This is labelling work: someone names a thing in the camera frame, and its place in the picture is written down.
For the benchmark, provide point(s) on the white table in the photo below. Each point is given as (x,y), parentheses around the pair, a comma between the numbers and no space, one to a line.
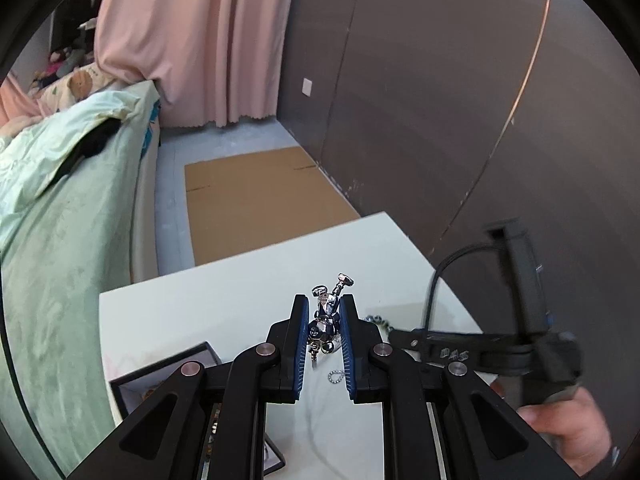
(232,303)

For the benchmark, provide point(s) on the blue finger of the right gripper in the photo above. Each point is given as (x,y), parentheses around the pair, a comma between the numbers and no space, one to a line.
(436,345)

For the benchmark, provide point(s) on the printed pillow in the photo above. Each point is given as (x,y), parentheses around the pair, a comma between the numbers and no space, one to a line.
(75,87)

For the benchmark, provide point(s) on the bed with green sheet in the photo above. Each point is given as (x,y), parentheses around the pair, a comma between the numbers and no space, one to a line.
(72,245)

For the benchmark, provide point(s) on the dark wardrobe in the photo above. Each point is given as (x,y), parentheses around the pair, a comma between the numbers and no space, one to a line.
(450,114)

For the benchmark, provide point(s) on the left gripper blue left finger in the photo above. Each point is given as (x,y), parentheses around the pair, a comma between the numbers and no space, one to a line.
(285,373)

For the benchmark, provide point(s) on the light green duvet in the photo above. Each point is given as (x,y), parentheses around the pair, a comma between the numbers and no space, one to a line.
(30,162)

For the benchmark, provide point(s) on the pink curtain near wall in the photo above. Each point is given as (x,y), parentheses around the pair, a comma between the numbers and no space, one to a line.
(211,60)

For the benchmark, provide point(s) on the black jewelry box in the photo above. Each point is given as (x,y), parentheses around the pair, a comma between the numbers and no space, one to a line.
(132,390)

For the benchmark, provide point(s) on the flat brown cardboard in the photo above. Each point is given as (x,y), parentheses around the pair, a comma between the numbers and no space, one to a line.
(245,202)

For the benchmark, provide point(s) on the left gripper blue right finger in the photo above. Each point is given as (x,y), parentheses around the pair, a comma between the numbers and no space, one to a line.
(364,381)

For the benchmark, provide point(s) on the person right hand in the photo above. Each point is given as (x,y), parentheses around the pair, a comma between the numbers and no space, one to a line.
(582,437)

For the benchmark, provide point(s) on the white wall outlet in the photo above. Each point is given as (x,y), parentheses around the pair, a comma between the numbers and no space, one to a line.
(307,87)

